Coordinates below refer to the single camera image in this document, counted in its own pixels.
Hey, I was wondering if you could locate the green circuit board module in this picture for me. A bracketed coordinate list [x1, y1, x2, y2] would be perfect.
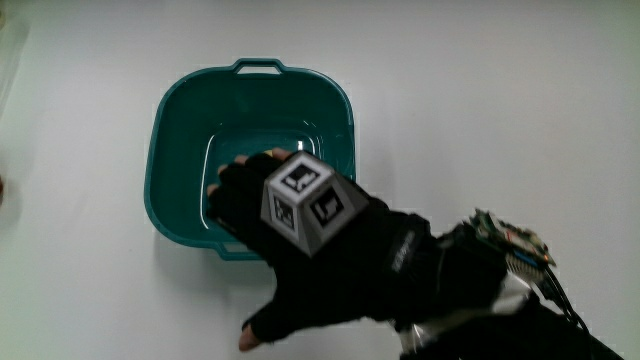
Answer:
[468, 208, 558, 287]

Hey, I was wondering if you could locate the person's right forearm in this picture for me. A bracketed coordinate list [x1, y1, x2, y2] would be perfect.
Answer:
[397, 224, 626, 360]

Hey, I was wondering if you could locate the black cable bundle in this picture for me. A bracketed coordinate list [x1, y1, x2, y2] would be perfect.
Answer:
[542, 264, 595, 346]

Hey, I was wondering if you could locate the person's right hand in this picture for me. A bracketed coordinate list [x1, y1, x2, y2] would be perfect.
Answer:
[206, 147, 443, 353]

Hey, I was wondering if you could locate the teal deep plastic plate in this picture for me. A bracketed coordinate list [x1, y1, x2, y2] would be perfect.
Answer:
[143, 57, 357, 262]

